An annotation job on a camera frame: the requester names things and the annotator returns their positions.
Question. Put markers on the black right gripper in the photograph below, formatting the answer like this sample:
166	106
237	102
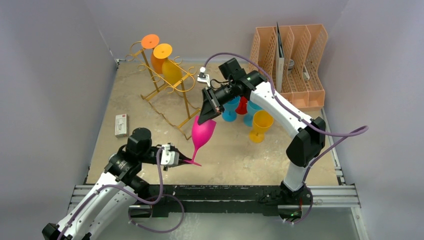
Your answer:
212	104

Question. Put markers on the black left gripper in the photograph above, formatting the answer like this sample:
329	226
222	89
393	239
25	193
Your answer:
182	160

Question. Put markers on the magenta wine glass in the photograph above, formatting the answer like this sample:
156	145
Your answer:
200	135

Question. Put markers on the red wine glass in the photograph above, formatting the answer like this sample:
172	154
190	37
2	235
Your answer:
242	106

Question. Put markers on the light blue wine glass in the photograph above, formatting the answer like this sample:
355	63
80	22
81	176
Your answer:
251	108

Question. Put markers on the yellow wine glass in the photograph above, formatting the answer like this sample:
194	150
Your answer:
261	123
171	73

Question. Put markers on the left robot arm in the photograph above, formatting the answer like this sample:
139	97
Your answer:
119	185

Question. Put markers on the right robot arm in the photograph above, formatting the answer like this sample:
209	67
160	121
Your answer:
307	133

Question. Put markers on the yellow wine glass back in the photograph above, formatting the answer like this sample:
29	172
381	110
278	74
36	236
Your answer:
171	73

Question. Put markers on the orange wine glass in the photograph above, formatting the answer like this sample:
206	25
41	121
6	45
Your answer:
150	41

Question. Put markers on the white stapler box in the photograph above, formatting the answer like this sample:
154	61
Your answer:
121	126

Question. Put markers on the dark folder in organizer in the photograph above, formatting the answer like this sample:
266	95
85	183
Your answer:
279	60

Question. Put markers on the peach plastic file organizer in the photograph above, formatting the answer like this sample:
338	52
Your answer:
303	47

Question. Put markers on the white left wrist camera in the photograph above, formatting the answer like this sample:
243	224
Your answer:
168	156

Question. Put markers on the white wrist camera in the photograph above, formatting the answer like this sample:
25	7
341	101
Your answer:
203	78
168	156

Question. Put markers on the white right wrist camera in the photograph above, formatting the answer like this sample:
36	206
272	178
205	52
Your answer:
203	78

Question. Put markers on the gold wire wine glass rack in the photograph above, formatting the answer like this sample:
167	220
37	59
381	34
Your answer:
181	88

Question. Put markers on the aluminium frame rail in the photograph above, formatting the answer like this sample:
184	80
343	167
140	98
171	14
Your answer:
336	196

